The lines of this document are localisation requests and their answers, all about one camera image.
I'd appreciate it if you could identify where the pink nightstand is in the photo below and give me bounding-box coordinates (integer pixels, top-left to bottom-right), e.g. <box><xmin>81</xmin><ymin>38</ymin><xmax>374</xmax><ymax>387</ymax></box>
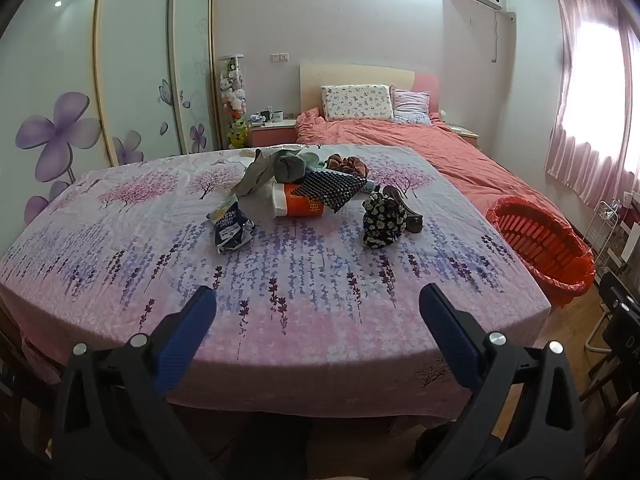
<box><xmin>248</xmin><ymin>119</ymin><xmax>299</xmax><ymax>149</ymax></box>

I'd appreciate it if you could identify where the floral print tablecloth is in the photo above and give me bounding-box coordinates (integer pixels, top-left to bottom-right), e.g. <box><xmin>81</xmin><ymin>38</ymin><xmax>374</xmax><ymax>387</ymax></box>
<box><xmin>0</xmin><ymin>144</ymin><xmax>551</xmax><ymax>428</ymax></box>

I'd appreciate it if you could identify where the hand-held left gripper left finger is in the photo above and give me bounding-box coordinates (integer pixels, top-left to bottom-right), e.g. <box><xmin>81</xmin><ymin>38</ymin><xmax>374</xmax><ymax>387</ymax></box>
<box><xmin>50</xmin><ymin>285</ymin><xmax>222</xmax><ymax>480</ymax></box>

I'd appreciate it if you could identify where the air conditioner hose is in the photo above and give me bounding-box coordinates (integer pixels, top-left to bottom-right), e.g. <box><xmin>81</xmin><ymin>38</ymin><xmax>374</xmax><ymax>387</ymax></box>
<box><xmin>491</xmin><ymin>9</ymin><xmax>516</xmax><ymax>64</ymax></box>

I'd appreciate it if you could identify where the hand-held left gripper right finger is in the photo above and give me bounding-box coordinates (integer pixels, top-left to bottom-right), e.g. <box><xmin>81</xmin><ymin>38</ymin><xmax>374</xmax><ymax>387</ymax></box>
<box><xmin>415</xmin><ymin>282</ymin><xmax>588</xmax><ymax>480</ymax></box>

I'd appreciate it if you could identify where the green towel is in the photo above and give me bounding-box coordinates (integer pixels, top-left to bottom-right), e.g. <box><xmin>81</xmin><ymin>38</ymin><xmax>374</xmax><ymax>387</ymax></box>
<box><xmin>274</xmin><ymin>152</ymin><xmax>311</xmax><ymax>183</ymax></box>

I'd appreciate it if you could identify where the white wire rack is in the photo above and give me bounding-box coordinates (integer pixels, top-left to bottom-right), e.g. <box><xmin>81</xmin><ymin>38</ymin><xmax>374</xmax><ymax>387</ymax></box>
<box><xmin>582</xmin><ymin>200</ymin><xmax>621</xmax><ymax>266</ymax></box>

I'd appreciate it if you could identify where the orange duvet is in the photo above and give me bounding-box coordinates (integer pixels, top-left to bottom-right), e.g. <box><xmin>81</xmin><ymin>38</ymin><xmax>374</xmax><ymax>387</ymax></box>
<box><xmin>294</xmin><ymin>108</ymin><xmax>581</xmax><ymax>231</ymax></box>

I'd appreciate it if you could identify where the red plastic basket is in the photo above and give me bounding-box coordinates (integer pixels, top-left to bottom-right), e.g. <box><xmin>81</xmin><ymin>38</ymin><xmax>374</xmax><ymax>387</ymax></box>
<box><xmin>485</xmin><ymin>196</ymin><xmax>597</xmax><ymax>308</ymax></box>

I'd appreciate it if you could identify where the pale nightstand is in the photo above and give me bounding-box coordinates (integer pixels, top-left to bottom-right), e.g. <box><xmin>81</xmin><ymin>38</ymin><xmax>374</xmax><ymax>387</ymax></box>
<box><xmin>442</xmin><ymin>122</ymin><xmax>481</xmax><ymax>150</ymax></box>

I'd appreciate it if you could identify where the black daisy print cloth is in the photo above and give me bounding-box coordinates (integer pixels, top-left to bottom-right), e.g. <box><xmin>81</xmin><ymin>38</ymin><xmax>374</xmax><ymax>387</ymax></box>
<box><xmin>362</xmin><ymin>192</ymin><xmax>408</xmax><ymax>248</ymax></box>

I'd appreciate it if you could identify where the brown scrunchie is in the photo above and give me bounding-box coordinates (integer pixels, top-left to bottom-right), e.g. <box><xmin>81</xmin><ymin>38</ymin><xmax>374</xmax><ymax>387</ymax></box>
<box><xmin>326</xmin><ymin>155</ymin><xmax>369</xmax><ymax>178</ymax></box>

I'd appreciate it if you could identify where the pink striped pillow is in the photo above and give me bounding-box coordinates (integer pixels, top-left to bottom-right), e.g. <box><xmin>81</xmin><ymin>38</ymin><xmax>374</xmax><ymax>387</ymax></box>
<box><xmin>390</xmin><ymin>86</ymin><xmax>433</xmax><ymax>126</ymax></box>

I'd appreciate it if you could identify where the orange paper cup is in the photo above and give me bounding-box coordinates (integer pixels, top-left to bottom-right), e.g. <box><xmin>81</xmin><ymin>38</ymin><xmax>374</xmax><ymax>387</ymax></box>
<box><xmin>271</xmin><ymin>181</ymin><xmax>337</xmax><ymax>219</ymax></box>

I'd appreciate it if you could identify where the floral print pillow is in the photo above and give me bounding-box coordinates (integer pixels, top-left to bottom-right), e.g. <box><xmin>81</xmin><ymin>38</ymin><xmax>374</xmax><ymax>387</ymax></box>
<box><xmin>321</xmin><ymin>84</ymin><xmax>395</xmax><ymax>122</ymax></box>

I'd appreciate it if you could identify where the flower print sliding wardrobe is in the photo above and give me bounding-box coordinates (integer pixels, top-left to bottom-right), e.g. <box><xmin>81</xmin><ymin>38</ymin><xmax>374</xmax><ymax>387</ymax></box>
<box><xmin>0</xmin><ymin>0</ymin><xmax>221</xmax><ymax>241</ymax></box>

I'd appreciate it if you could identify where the cream and pink headboard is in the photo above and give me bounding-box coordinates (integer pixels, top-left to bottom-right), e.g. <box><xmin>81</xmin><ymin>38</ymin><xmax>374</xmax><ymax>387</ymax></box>
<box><xmin>299</xmin><ymin>63</ymin><xmax>441</xmax><ymax>116</ymax></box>

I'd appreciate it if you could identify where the black white checkered cloth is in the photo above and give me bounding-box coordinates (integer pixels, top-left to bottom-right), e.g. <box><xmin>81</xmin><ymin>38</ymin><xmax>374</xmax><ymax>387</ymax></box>
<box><xmin>295</xmin><ymin>170</ymin><xmax>368</xmax><ymax>213</ymax></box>

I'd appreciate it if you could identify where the pink curtain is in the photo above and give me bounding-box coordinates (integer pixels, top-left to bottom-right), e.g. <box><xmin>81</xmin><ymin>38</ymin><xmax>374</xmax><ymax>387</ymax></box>
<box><xmin>544</xmin><ymin>0</ymin><xmax>640</xmax><ymax>211</ymax></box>

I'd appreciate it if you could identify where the clear tube of plush toys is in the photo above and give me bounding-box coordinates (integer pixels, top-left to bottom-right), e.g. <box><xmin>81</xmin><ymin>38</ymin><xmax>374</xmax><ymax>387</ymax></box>
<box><xmin>219</xmin><ymin>55</ymin><xmax>249</xmax><ymax>150</ymax></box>

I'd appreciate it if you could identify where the yellow green plush toy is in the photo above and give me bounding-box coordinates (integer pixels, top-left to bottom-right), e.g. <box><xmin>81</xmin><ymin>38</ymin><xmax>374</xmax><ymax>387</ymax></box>
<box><xmin>227</xmin><ymin>115</ymin><xmax>250</xmax><ymax>150</ymax></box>

